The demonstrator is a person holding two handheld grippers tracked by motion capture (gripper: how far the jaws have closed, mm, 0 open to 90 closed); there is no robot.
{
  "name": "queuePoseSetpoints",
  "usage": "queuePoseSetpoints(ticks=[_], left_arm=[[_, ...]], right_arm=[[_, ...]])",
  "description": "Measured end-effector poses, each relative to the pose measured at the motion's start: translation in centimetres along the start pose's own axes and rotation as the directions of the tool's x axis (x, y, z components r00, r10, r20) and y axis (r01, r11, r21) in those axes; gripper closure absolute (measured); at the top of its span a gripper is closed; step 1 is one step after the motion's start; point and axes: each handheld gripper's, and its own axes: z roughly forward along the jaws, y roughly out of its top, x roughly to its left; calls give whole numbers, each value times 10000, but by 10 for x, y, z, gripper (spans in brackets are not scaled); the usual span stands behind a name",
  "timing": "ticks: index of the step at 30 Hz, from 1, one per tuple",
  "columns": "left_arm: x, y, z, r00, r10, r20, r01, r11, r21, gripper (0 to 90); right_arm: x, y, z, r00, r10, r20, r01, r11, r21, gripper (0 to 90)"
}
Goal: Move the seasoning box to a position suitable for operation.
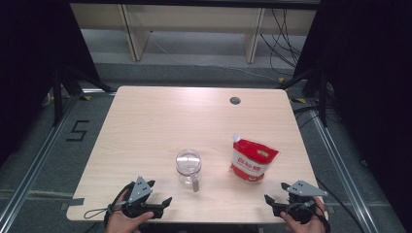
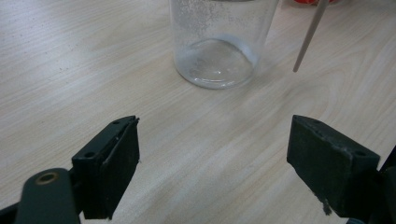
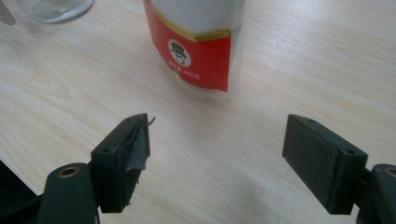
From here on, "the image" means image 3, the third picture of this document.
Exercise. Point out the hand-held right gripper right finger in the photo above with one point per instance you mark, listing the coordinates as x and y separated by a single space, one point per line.
314 161

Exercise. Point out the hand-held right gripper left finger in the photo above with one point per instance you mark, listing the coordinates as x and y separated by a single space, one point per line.
118 174

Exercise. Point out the clear glass jar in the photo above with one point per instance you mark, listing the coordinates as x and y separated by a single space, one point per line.
59 11

